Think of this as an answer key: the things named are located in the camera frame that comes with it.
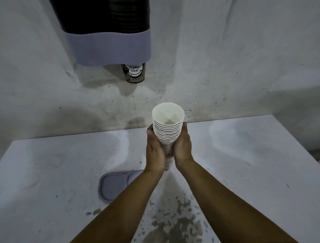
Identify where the person's left hand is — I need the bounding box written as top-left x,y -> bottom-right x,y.
146,124 -> 166,174

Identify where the person's right hand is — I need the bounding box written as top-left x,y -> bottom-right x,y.
173,122 -> 194,168

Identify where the stack of white paper cups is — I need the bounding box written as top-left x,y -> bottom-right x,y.
152,102 -> 185,163

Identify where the person's left forearm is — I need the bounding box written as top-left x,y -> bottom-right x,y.
70,169 -> 165,243

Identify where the person's right forearm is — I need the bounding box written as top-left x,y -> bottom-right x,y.
175,159 -> 298,243

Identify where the black printed paper cup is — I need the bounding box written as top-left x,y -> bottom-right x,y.
121,63 -> 146,83

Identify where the grey plastic lid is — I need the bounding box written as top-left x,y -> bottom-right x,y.
98,170 -> 145,202

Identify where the wall-mounted cup dispenser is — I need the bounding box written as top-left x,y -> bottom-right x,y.
49,0 -> 152,67

